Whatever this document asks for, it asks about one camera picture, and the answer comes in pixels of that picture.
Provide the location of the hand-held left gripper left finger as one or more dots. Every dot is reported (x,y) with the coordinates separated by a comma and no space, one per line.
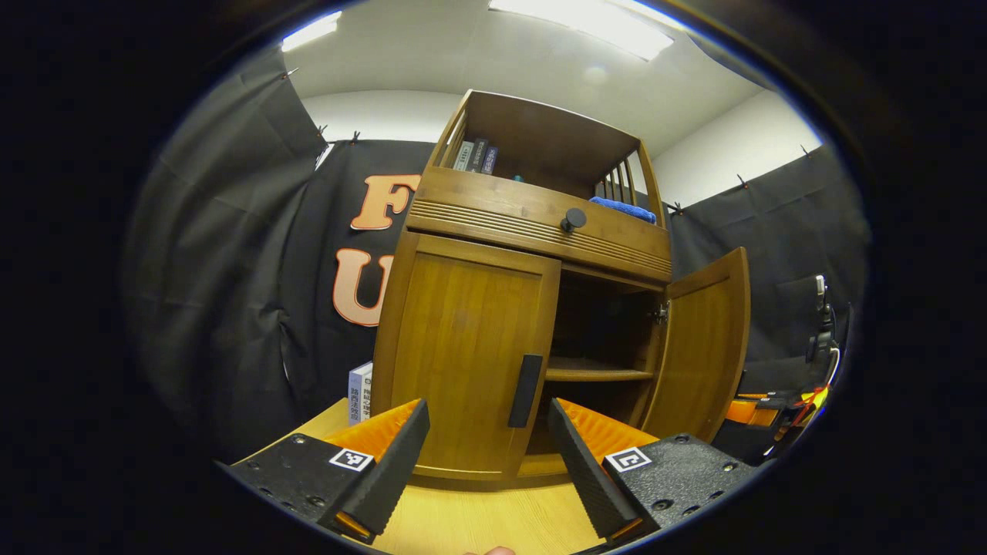
(393,478)

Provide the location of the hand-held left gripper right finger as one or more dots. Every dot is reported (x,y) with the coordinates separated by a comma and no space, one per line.
(590,482)

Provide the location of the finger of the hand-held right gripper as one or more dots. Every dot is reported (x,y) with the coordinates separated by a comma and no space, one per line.
(752,415)

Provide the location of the wooden cabinet door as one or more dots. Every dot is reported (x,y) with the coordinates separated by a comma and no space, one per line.
(463,347)
(705,347)

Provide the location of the wooden double-door shoe cabinet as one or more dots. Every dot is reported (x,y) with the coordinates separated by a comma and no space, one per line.
(540,139)

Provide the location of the wooden cabinet shelf board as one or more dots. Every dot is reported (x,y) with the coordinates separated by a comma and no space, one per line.
(594,374)

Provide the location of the white book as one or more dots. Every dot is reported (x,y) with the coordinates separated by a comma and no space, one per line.
(360,393)

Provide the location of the blue folded towel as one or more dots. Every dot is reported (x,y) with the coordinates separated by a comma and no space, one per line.
(624,208)

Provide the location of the wooden drawer with black knob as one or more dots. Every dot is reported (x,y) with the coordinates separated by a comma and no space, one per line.
(501,212)

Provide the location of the dark blue book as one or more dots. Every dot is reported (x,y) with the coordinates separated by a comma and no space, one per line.
(489,160)

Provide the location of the black book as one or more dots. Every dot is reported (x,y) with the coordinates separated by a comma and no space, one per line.
(478,156)

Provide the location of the narrow ceiling light strip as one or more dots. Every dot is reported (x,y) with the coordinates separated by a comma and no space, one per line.
(312,31)

